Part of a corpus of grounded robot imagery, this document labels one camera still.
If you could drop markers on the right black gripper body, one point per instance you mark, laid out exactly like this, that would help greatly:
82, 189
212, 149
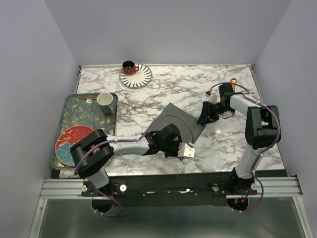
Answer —
217, 109

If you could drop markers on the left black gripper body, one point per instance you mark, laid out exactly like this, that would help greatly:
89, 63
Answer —
172, 149

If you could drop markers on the grey cloth napkin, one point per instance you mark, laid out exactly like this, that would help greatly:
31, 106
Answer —
186, 123

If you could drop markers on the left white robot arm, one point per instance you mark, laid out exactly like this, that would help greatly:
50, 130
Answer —
92, 152

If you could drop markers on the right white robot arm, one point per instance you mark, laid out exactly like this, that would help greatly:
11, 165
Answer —
262, 129

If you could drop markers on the gold spoon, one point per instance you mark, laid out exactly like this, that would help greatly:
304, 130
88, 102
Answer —
233, 81

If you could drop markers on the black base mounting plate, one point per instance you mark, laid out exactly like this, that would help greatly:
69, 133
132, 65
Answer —
180, 189

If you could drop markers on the white striped saucer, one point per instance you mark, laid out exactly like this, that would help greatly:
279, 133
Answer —
137, 80

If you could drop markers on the white and green cup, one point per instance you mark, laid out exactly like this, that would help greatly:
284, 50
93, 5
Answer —
107, 102

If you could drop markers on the red and black cup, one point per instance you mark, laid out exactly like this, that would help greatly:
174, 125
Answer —
129, 67

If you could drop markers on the silver spoon on tray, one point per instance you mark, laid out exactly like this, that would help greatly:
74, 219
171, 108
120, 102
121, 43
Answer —
90, 103

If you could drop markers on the green floral tray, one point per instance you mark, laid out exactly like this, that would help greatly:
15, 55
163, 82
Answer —
76, 112

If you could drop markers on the red and blue plate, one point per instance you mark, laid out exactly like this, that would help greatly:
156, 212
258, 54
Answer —
67, 139

